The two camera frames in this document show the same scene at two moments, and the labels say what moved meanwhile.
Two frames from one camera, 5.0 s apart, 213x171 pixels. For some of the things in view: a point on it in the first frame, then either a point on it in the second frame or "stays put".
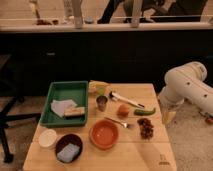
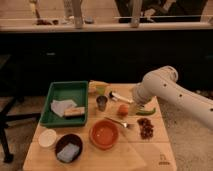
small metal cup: (102, 103) stays put
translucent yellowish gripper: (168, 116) → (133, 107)
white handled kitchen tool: (117, 97) stays put
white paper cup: (48, 138) stays put
